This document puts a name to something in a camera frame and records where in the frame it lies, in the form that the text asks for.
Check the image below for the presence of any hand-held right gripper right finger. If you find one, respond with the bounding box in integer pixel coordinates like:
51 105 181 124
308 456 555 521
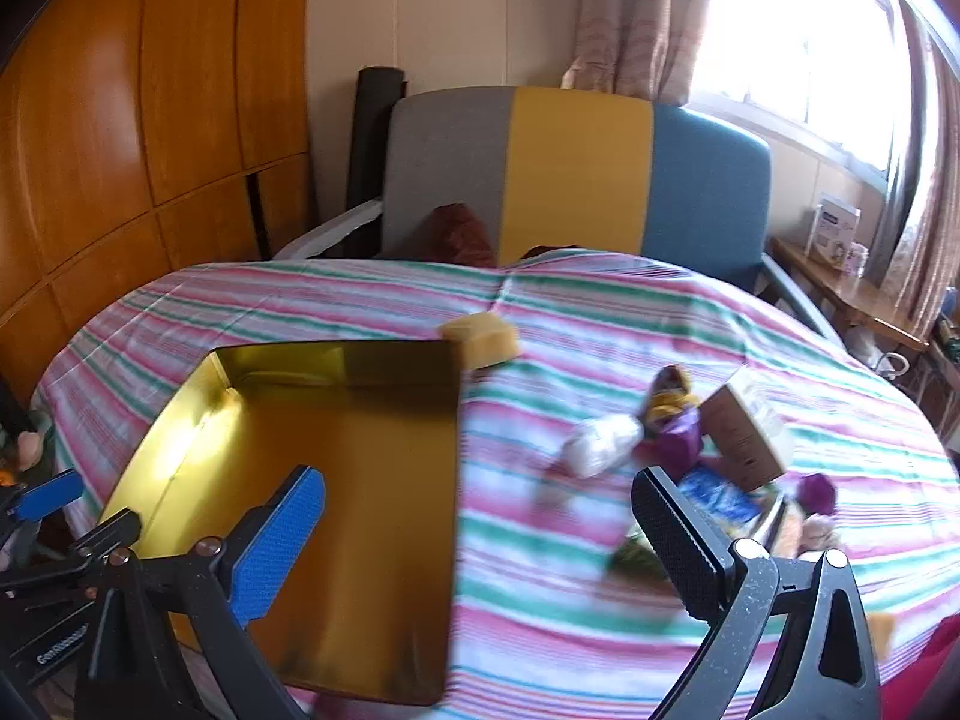
630 465 882 720

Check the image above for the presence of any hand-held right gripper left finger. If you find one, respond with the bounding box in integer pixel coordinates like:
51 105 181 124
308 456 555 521
75 465 327 720

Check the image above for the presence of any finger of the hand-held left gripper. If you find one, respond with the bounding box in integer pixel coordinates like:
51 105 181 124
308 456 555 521
0 469 143 593

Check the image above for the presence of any cracker packet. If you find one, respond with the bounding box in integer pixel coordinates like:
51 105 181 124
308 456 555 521
611 529 668 578

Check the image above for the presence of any blue snack packet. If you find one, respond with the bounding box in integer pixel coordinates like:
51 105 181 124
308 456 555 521
679 465 766 530

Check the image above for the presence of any purple plastic bag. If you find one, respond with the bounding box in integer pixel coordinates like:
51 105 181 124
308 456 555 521
634 409 706 477

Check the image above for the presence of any gold metal tin tray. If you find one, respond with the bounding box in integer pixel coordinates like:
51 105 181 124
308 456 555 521
97 340 462 706

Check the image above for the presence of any clear plastic bag bundle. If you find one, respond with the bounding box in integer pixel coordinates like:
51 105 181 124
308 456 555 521
562 414 646 479

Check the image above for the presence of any beige cardboard box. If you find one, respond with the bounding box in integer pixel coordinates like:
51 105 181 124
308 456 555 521
697 367 794 492

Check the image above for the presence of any cream strap bundle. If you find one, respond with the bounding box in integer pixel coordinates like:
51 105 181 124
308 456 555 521
795 514 842 552

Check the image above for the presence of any small purple item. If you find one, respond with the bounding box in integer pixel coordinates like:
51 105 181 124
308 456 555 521
796 474 837 517

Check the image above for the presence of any yellow knitted item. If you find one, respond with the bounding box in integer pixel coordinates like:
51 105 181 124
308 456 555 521
646 365 702 421

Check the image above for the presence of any yellow sponge block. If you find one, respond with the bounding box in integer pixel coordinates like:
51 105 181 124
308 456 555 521
439 313 521 370

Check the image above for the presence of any red cloth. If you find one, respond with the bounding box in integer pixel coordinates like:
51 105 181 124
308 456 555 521
877 615 960 720

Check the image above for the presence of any white basket bag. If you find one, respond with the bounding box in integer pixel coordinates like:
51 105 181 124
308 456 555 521
847 330 912 380

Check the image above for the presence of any wooden desk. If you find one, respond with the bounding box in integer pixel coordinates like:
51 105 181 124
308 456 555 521
772 236 931 350

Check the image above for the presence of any white printed carton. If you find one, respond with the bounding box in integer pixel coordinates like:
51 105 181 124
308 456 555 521
806 195 862 267

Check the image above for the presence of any dark red cushion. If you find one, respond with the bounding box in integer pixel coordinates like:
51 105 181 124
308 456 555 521
427 202 496 267

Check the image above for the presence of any wooden wardrobe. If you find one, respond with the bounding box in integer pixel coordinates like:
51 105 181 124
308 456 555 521
0 0 316 406

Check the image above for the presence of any grey yellow blue armchair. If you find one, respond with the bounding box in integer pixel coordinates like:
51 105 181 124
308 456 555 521
274 86 841 338

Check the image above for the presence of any patterned beige curtain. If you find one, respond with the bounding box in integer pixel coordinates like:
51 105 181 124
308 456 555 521
862 0 960 331
562 0 717 102

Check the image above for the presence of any window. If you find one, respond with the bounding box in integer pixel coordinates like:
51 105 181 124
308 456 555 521
690 0 923 181

